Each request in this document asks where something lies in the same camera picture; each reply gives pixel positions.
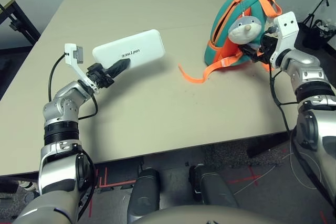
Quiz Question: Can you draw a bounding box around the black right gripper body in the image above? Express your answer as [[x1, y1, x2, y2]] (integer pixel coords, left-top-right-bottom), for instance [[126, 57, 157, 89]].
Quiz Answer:
[[258, 33, 279, 64]]

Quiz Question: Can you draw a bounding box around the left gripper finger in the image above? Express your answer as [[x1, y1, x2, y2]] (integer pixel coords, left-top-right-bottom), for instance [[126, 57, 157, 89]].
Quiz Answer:
[[104, 58, 131, 79]]

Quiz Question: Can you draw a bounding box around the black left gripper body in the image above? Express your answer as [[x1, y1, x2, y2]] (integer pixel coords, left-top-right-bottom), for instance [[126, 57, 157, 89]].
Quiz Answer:
[[85, 62, 115, 90]]

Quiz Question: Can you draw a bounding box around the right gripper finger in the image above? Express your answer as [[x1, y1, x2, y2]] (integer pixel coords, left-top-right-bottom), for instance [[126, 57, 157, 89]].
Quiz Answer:
[[248, 50, 265, 63], [242, 44, 262, 54]]

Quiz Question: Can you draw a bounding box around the grey white plush toy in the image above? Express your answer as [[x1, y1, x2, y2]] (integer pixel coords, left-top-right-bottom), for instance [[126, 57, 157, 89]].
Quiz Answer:
[[227, 15, 264, 45]]

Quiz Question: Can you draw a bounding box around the white plastic pencil case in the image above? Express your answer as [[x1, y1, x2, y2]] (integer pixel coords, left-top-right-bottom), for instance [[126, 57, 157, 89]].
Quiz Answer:
[[92, 29, 166, 71]]

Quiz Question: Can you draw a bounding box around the teal and orange backpack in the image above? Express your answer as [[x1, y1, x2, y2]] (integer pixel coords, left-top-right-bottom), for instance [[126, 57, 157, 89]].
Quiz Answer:
[[177, 0, 283, 84]]

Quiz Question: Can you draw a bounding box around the black trash bin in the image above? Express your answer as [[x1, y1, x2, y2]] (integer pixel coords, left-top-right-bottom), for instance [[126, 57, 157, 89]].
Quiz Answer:
[[302, 19, 336, 50]]

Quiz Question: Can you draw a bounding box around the black tripod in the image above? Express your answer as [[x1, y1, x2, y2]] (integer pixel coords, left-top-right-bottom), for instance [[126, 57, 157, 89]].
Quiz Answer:
[[301, 0, 336, 29]]

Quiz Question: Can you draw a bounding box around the black table leg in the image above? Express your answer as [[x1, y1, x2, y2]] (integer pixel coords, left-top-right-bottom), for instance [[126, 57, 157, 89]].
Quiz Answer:
[[246, 131, 291, 159]]

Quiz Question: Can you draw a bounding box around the grey robot left leg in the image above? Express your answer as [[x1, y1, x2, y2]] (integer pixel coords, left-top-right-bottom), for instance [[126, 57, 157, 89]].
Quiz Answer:
[[130, 167, 162, 221]]

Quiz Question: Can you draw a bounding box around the grey robot leg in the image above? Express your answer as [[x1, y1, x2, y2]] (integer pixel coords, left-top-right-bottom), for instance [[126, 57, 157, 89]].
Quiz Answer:
[[130, 167, 162, 221], [188, 164, 238, 208]]

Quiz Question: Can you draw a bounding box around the white striped sneaker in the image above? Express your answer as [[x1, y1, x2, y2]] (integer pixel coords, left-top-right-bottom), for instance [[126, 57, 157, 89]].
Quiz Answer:
[[16, 180, 40, 192]]

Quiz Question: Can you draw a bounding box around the grey robot right leg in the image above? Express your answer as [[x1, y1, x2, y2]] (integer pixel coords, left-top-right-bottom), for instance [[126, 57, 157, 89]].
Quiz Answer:
[[188, 164, 238, 208]]

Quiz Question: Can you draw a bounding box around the grey robot torso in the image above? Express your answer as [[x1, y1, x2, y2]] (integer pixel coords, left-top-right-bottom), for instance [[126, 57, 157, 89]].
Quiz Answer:
[[131, 205, 289, 224]]

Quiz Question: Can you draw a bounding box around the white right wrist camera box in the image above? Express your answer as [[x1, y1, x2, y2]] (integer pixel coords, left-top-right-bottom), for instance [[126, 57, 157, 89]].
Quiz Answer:
[[269, 11, 300, 69]]

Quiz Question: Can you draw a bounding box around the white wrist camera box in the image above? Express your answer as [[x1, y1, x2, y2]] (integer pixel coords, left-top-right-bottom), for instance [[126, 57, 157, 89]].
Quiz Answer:
[[269, 11, 300, 69], [64, 43, 102, 95]]

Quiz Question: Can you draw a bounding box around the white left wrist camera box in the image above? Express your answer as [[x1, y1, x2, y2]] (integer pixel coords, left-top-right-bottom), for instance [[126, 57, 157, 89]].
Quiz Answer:
[[64, 43, 102, 95]]

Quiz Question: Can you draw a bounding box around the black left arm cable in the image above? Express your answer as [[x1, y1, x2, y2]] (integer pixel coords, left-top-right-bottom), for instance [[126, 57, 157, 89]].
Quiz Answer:
[[48, 52, 99, 121]]

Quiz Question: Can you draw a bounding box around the black metal side table frame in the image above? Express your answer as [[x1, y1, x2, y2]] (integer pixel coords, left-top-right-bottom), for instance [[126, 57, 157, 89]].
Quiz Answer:
[[0, 0, 41, 49]]

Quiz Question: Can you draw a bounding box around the thin white floor cable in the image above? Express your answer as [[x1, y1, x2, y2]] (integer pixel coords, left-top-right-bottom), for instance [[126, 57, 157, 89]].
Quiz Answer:
[[233, 140, 324, 196]]

